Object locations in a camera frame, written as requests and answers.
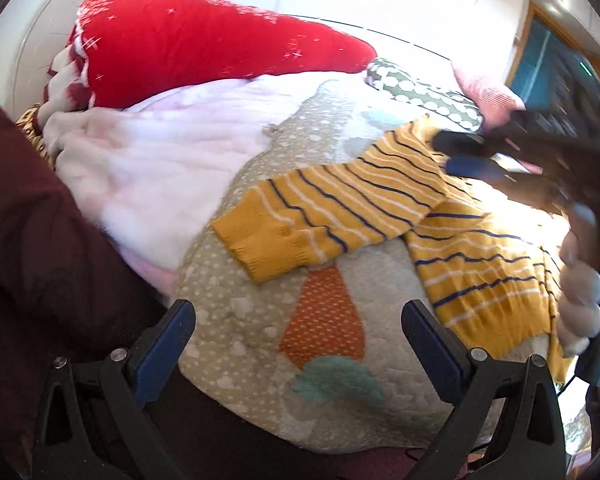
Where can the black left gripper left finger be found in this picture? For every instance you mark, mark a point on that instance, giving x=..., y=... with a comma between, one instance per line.
x=92, y=422

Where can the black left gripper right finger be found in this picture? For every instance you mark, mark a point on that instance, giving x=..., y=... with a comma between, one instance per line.
x=505, y=422

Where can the yellow striped knit sweater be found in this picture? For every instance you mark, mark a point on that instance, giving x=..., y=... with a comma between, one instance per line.
x=486, y=276

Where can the right hand in white glove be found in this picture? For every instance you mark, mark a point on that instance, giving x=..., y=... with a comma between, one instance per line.
x=578, y=319

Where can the pink checked pillow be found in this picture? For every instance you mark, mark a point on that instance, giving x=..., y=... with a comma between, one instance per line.
x=495, y=101

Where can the brown wooden door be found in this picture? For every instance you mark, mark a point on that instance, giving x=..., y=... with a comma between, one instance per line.
x=539, y=50

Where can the dark maroon sleeve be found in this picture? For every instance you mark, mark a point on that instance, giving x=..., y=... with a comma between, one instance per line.
x=64, y=290

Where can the green patterned small pillow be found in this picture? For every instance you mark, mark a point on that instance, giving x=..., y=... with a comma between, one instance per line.
x=389, y=79

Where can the beige patchwork quilt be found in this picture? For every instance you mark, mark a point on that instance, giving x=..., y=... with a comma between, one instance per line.
x=320, y=364

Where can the white pink fluffy blanket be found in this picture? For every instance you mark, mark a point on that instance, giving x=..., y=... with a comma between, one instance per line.
x=151, y=177

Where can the long red pillow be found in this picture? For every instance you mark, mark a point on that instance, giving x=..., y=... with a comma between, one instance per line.
x=121, y=52

